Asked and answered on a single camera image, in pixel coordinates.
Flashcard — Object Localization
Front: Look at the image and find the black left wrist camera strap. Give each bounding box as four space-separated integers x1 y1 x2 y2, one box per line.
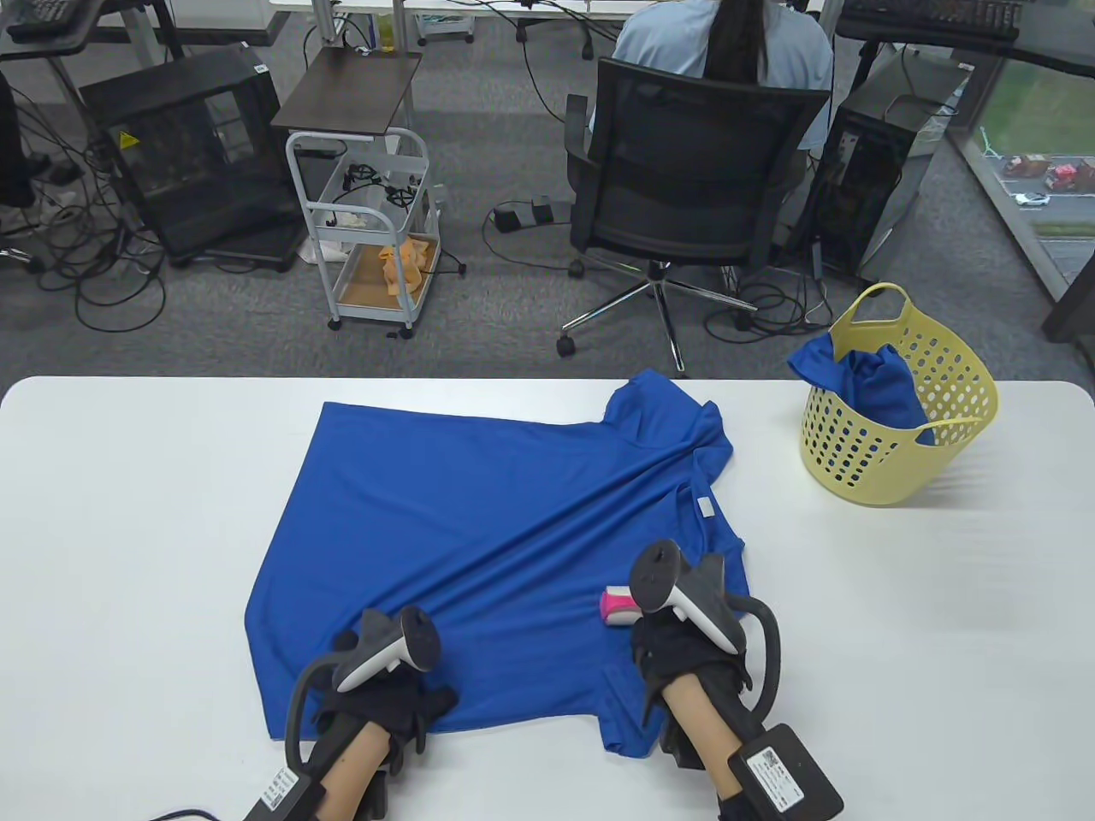
242 761 328 821

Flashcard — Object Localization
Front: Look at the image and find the black open computer case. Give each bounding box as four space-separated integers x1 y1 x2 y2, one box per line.
77 44 309 270

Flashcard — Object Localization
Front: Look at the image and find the person's right hand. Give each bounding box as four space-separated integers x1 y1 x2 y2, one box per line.
631 611 754 729

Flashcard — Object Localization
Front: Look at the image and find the white rolling cart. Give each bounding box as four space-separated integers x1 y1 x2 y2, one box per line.
285 128 446 339

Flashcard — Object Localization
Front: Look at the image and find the black left glove cable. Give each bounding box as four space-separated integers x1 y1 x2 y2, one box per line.
137 654 347 821

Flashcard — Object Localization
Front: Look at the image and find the black keyboard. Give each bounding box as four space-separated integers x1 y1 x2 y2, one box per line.
7 0 102 42
843 0 1023 42

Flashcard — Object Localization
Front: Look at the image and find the dark grey right hand controller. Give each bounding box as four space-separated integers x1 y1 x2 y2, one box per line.
631 539 745 655

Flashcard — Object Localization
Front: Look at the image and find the person's left hand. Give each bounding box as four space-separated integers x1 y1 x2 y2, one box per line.
312 667 460 753

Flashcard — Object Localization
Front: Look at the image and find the black computer tower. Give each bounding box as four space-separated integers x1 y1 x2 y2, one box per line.
813 51 974 279

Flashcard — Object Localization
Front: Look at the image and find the person's right forearm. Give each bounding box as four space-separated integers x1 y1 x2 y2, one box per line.
663 676 745 800

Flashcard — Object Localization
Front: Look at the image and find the dark grey left hand controller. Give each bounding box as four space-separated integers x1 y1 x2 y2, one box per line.
332 607 441 694

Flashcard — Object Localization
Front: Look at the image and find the person's left forearm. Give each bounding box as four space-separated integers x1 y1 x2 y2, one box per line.
317 723 392 821

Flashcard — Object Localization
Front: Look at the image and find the brown side table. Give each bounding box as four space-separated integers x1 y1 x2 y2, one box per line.
272 49 423 142

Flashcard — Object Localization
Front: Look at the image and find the yellow perforated plastic basket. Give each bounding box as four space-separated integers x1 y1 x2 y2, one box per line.
800 282 1000 507

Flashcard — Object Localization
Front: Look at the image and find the blue t-shirt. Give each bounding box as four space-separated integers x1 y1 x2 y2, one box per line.
244 369 752 759
787 332 938 448

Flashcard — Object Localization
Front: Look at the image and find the orange cloth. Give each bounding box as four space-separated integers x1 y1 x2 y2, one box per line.
379 239 433 298

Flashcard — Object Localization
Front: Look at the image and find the tangle of black cables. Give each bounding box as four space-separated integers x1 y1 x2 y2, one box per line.
706 252 835 336
0 137 168 334

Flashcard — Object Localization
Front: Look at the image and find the black right glove cable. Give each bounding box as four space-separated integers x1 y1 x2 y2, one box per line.
731 597 784 721

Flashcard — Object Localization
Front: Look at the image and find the black right wrist camera strap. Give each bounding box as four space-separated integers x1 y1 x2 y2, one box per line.
717 723 845 821

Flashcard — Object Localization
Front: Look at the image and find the white desk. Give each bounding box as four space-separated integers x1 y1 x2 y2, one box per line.
272 0 651 48

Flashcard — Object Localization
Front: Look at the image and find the dark grey hand controller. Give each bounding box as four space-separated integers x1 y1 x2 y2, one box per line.
332 607 441 694
631 539 745 655

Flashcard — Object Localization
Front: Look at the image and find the black desk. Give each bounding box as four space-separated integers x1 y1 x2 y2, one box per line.
834 0 1095 82
0 0 287 65

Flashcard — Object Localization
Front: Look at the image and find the black mesh office chair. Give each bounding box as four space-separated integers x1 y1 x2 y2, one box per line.
565 56 832 380

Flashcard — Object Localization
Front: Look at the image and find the black wrist camera strap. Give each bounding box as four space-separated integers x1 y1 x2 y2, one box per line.
717 723 845 821
242 761 328 821

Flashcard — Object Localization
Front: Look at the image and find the small white storage cart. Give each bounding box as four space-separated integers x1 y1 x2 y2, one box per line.
417 10 476 45

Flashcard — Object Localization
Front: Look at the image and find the black glove cable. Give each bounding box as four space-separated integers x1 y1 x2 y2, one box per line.
731 597 784 721
137 654 347 821

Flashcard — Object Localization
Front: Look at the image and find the black foot pedal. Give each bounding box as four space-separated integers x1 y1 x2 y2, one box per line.
494 197 574 233

